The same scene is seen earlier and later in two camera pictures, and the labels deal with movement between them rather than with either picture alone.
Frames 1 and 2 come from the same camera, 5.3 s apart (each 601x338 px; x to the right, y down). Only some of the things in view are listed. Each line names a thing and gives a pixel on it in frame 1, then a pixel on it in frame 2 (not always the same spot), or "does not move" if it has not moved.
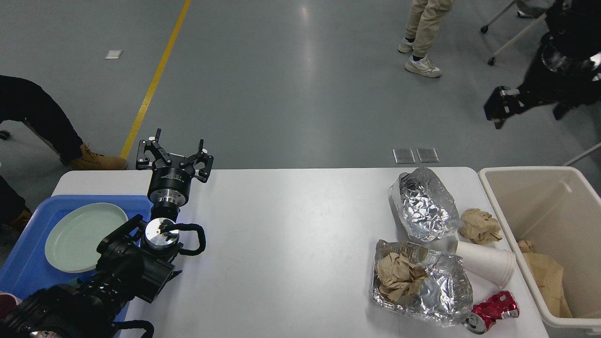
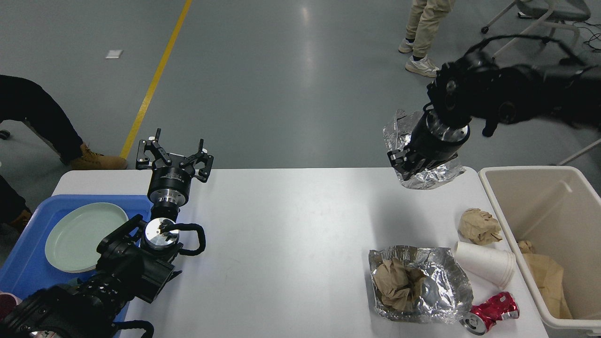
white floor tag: (113, 54) does not move
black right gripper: (555, 79) -> (432, 142)
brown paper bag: (547, 275) does not move
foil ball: (423, 205) -> (398, 132)
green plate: (72, 239) does not move
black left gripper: (169, 187) does not move
